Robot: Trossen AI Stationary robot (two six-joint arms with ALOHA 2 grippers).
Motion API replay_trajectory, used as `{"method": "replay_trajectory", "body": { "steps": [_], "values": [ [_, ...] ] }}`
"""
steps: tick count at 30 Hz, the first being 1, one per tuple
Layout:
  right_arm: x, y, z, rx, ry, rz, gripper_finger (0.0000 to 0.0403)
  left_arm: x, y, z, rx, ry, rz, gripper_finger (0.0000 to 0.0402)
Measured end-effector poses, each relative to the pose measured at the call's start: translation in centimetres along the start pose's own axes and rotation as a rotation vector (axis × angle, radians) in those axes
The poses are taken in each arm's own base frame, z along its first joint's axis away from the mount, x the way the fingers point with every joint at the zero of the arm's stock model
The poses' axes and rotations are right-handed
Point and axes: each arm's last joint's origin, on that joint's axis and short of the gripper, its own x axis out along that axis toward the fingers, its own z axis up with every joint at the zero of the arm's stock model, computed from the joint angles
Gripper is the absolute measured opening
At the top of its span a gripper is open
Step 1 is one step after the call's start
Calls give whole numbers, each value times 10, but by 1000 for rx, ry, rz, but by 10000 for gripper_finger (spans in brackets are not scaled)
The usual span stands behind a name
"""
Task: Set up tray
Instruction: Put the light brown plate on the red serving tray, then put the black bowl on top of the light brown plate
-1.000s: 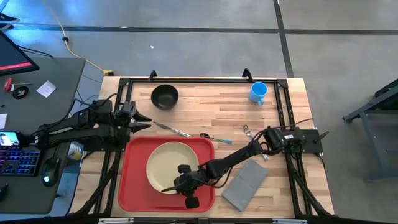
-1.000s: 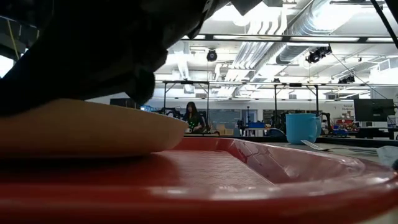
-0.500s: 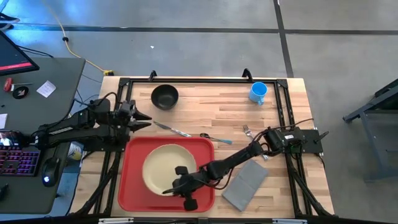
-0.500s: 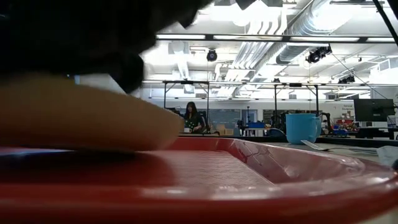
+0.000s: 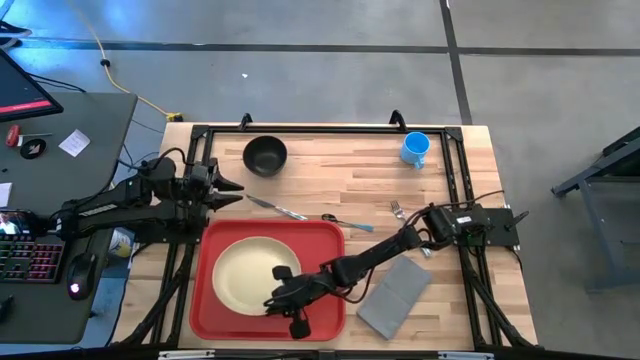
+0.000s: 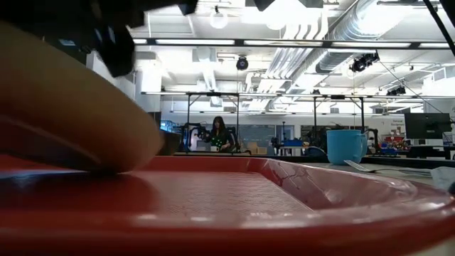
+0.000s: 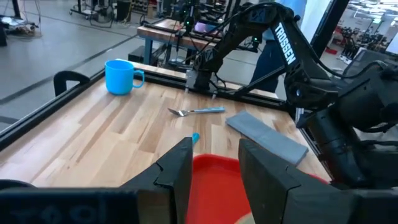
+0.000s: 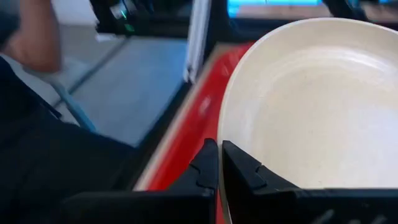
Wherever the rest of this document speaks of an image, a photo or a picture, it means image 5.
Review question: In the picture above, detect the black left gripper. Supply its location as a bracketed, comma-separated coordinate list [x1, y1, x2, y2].
[184, 157, 246, 214]

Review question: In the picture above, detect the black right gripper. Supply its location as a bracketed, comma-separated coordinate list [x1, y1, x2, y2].
[263, 265, 332, 341]

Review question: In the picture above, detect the cream round plate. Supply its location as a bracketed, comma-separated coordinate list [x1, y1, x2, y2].
[211, 235, 303, 317]

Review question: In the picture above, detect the black bowl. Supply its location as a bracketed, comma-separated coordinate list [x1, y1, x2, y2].
[242, 134, 289, 178]

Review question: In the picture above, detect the table knife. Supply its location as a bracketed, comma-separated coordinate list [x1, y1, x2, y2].
[245, 193, 309, 222]

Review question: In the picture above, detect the red plastic tray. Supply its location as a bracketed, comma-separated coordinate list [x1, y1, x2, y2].
[188, 218, 347, 342]

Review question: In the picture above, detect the spoon with blue handle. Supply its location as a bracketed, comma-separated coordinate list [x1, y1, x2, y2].
[321, 213, 375, 233]

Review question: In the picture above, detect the grey cloth napkin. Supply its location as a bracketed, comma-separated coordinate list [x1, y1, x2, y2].
[356, 254, 433, 341]

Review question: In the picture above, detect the fork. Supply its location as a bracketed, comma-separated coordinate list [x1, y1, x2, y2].
[389, 199, 432, 258]

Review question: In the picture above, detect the blue mug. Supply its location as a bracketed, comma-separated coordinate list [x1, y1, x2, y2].
[399, 131, 432, 170]

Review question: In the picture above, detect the white yellow packet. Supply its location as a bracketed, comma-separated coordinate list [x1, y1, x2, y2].
[108, 227, 136, 259]

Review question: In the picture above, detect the dark grey desk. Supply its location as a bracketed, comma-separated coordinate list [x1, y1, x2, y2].
[0, 92, 139, 346]

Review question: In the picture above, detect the white paper note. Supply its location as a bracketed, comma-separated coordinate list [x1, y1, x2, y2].
[58, 128, 92, 159]

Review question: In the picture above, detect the black computer mouse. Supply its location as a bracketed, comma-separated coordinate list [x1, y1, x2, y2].
[66, 252, 99, 301]

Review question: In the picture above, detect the black round disc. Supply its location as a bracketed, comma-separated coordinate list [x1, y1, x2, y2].
[19, 138, 48, 160]

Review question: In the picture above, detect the backlit keyboard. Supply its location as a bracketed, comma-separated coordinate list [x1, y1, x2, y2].
[0, 232, 69, 285]

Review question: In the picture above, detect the smartphone with lit screen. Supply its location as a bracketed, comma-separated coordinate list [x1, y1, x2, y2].
[0, 209, 39, 239]

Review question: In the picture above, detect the black desk monitor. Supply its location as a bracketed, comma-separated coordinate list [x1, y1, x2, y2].
[0, 47, 65, 124]

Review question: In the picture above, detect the grey metal cart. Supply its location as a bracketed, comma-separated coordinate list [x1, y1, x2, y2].
[551, 127, 640, 294]

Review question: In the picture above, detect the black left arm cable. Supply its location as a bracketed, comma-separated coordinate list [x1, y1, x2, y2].
[117, 146, 189, 174]

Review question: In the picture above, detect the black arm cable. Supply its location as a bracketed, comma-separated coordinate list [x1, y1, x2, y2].
[343, 267, 377, 305]
[117, 146, 189, 174]

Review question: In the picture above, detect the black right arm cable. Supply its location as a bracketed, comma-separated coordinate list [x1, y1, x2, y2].
[343, 267, 377, 305]

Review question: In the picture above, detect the silver metal bracket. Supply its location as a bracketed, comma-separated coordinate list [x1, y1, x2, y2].
[437, 351, 496, 360]
[157, 349, 216, 360]

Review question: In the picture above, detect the black aluminium table frame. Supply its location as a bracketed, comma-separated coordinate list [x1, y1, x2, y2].
[112, 109, 539, 351]

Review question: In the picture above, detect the yellow floor cable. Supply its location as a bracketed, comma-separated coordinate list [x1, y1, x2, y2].
[64, 0, 184, 123]

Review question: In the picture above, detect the black monitor cable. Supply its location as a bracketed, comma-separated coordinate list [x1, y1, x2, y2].
[27, 72, 87, 94]

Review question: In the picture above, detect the red-handled tool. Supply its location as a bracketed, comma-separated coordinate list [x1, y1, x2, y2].
[4, 124, 54, 149]

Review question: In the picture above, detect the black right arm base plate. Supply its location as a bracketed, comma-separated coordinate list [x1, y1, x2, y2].
[452, 207, 530, 249]

